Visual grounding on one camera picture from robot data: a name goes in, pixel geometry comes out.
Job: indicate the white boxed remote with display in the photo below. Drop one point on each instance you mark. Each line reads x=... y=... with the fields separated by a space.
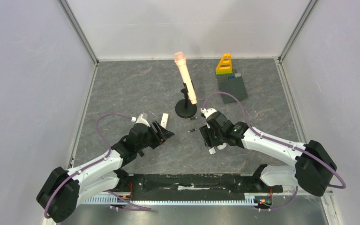
x=164 y=120

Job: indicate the yellow lego frame piece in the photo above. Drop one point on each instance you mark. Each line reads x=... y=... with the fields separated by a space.
x=225 y=62

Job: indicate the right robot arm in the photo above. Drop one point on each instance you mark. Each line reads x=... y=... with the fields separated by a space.
x=307 y=165

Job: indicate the white remote control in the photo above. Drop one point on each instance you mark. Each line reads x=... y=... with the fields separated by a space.
x=212 y=150

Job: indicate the white cable duct strip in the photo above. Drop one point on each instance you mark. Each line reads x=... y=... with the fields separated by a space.
x=101 y=199

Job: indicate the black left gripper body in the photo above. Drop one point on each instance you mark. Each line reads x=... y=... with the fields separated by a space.
x=154 y=138

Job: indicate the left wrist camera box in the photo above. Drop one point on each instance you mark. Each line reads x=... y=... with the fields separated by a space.
x=140 y=120

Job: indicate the black microphone stand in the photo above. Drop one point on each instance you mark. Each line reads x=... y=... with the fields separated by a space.
x=184 y=108

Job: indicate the pink microphone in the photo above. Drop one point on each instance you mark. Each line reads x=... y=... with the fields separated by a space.
x=180 y=61

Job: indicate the lime green lego brick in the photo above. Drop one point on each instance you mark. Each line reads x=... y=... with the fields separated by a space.
x=224 y=72

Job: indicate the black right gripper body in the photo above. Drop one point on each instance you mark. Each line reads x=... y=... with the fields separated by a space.
x=207 y=136

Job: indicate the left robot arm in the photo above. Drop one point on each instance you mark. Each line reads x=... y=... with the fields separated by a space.
x=65 y=189

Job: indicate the grey lego baseplate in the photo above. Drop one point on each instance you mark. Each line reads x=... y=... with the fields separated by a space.
x=236 y=87

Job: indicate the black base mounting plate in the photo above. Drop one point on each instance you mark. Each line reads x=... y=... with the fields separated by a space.
x=192 y=186

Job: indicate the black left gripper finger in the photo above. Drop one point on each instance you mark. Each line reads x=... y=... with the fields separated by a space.
x=160 y=130
x=164 y=138

